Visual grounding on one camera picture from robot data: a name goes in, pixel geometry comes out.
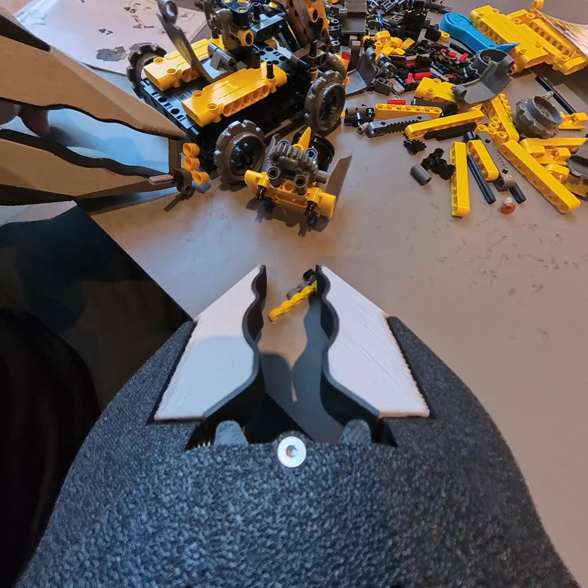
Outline small yellow grey axle assembly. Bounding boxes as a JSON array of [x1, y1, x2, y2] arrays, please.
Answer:
[[148, 141, 212, 213]]

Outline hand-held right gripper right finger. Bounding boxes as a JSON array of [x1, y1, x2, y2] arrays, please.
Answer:
[[315, 265, 431, 431]]

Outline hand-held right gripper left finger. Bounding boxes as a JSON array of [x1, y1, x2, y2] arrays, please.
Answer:
[[154, 265, 268, 426]]

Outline person's left hand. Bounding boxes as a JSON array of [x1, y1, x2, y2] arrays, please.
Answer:
[[18, 105, 50, 138]]

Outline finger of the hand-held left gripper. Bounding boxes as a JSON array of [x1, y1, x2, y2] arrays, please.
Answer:
[[0, 130, 160, 199], [0, 35, 185, 141]]

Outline small yellow thin link piece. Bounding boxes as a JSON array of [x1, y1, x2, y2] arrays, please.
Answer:
[[268, 270, 319, 323]]

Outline grey desk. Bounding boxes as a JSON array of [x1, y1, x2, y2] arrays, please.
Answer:
[[14, 0, 588, 588]]

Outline pile of yellow beam bricks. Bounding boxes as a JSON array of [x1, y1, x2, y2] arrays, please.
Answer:
[[342, 0, 588, 219]]

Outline blue brick separator tool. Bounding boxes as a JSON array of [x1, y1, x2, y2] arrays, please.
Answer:
[[440, 11, 520, 53]]

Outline grey curved panel brick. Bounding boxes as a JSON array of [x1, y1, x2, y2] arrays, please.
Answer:
[[452, 48, 515, 104]]

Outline grey toothed rack brick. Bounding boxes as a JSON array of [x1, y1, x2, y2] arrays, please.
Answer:
[[365, 117, 416, 138]]

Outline yellow black brick vehicle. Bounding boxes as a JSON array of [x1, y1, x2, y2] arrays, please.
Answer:
[[126, 0, 352, 187]]

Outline grey round turntable brick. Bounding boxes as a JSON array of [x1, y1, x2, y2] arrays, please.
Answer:
[[514, 94, 563, 139]]

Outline pile of dark grey bricks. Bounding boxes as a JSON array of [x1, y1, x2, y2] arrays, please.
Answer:
[[322, 0, 465, 33]]

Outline instruction booklet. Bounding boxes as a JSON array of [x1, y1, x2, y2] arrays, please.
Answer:
[[14, 0, 209, 76]]

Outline sticker sheet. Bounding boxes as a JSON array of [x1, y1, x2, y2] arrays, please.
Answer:
[[544, 7, 588, 49]]

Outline yellow gear brick subassembly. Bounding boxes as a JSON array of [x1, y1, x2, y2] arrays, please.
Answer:
[[243, 128, 353, 227]]

